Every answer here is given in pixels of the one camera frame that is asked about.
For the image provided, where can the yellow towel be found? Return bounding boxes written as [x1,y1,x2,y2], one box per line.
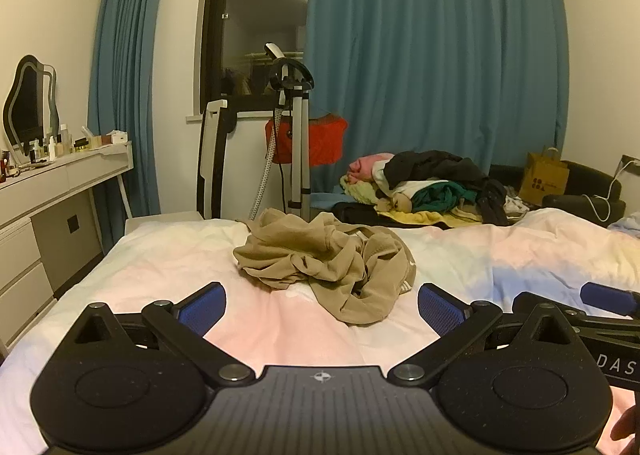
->
[376,207,485,229]

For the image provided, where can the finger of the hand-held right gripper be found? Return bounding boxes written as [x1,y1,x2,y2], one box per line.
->
[580,282,640,320]
[512,291,640,336]

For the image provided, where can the white charging cable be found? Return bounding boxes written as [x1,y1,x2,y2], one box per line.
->
[582,157,635,224]

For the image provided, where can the pile of clothes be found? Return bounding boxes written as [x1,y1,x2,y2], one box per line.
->
[384,150,512,226]

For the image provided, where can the dark cloth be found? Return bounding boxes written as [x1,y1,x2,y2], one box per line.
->
[332,201,451,229]

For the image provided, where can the white garment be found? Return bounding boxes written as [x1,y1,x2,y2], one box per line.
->
[371,160,453,202]

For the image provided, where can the dark window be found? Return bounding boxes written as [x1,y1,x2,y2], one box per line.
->
[200,0,314,112]

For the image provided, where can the wide blue curtain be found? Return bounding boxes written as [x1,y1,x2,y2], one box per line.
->
[302,0,571,198]

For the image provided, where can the white ironing board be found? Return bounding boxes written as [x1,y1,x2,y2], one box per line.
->
[196,99,282,220]

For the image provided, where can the pastel bed duvet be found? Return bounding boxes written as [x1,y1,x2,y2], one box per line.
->
[0,207,640,455]

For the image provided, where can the tan shirt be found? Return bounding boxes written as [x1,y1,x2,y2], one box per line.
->
[232,208,417,326]

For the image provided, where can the brown paper bag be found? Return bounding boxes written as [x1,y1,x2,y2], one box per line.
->
[518,147,571,206]

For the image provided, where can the green garment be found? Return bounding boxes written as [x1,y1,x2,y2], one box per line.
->
[411,183,479,214]

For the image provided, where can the garment steamer stand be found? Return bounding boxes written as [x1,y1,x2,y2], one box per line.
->
[250,42,314,222]

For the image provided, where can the pale yellow garment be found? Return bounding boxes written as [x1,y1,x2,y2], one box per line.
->
[340,174,383,204]

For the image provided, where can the wavy vanity mirror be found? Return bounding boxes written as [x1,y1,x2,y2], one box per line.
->
[2,55,61,158]

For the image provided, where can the red cloth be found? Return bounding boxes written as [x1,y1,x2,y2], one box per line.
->
[264,115,349,166]

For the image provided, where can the pink garment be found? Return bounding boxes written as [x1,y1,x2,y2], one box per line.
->
[348,153,396,184]

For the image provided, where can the narrow blue curtain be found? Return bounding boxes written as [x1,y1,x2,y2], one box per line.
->
[87,0,174,242]

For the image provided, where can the row of cosmetic bottles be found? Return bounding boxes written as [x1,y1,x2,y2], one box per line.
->
[0,124,132,180]

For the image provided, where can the white vanity desk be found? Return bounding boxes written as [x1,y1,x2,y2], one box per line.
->
[0,140,135,358]

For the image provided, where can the light blue cloth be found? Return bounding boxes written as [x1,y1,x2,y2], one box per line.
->
[607,215,640,240]

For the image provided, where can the black armchair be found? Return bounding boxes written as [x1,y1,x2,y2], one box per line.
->
[489,160,626,224]

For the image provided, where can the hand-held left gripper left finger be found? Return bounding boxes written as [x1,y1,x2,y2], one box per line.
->
[70,281,256,386]

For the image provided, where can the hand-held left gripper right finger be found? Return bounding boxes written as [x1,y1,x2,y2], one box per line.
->
[387,283,576,386]

